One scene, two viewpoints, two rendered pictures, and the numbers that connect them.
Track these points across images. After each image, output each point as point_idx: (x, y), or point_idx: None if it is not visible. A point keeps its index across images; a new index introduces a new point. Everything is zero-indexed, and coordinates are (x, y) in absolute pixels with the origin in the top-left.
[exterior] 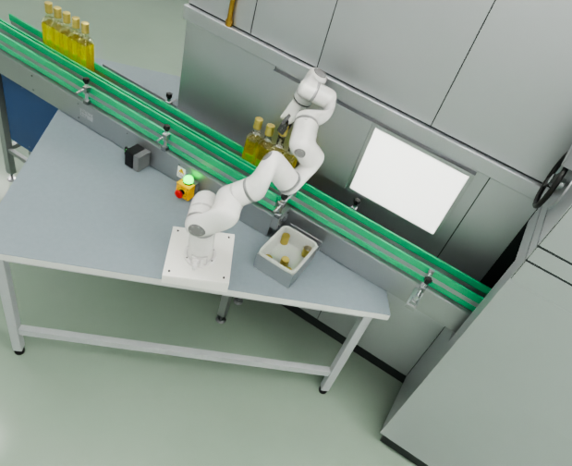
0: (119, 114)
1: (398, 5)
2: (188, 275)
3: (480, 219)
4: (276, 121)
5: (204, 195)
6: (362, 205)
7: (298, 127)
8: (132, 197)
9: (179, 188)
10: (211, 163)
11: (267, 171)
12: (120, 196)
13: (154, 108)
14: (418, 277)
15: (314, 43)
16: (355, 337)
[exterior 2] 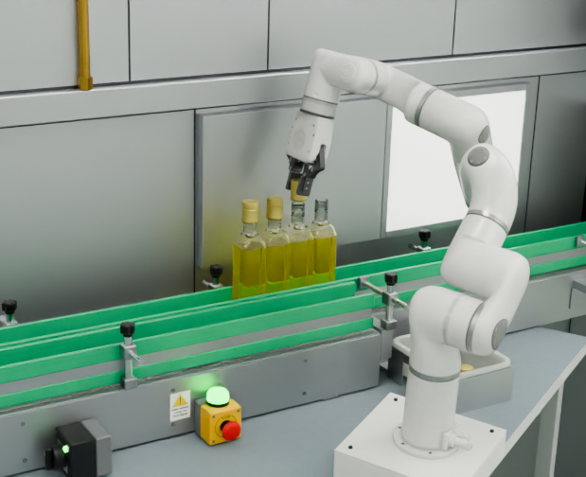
0: None
1: None
2: (470, 466)
3: (549, 144)
4: (234, 206)
5: (439, 290)
6: (404, 251)
7: (449, 105)
8: None
9: (219, 422)
10: (235, 332)
11: (509, 168)
12: None
13: (26, 340)
14: (566, 265)
15: (253, 32)
16: (556, 432)
